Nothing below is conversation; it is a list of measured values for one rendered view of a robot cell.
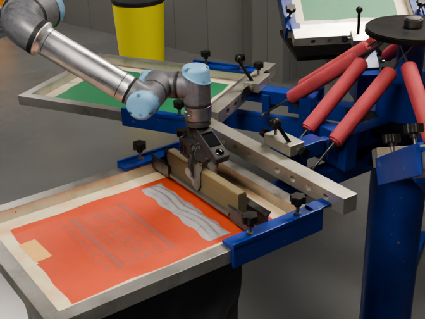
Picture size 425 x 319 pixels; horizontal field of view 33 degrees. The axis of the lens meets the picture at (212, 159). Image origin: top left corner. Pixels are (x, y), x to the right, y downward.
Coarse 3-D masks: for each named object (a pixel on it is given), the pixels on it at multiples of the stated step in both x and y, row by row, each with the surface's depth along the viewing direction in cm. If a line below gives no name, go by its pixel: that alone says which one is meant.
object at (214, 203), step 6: (174, 174) 213; (180, 180) 209; (186, 186) 207; (192, 186) 206; (198, 192) 202; (204, 198) 199; (210, 198) 199; (216, 204) 196; (222, 210) 193; (228, 210) 192
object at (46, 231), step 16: (128, 192) 212; (176, 192) 211; (192, 192) 210; (80, 208) 204; (96, 208) 204; (144, 208) 203; (160, 208) 203; (32, 224) 197; (48, 224) 196; (16, 240) 190; (48, 240) 189; (64, 240) 189
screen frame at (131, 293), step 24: (120, 168) 218; (144, 168) 220; (240, 168) 216; (48, 192) 206; (72, 192) 208; (264, 192) 204; (0, 216) 197; (0, 264) 174; (192, 264) 171; (216, 264) 175; (24, 288) 164; (120, 288) 163; (144, 288) 163; (168, 288) 168; (48, 312) 156; (72, 312) 156; (96, 312) 158
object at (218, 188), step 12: (168, 156) 213; (180, 156) 209; (180, 168) 209; (204, 168) 201; (204, 180) 199; (216, 180) 195; (204, 192) 201; (216, 192) 196; (228, 192) 190; (240, 192) 188; (240, 204) 189
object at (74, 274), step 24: (168, 216) 198; (216, 216) 197; (192, 240) 187; (216, 240) 187; (48, 264) 179; (72, 264) 178; (96, 264) 178; (144, 264) 178; (168, 264) 177; (72, 288) 169; (96, 288) 169
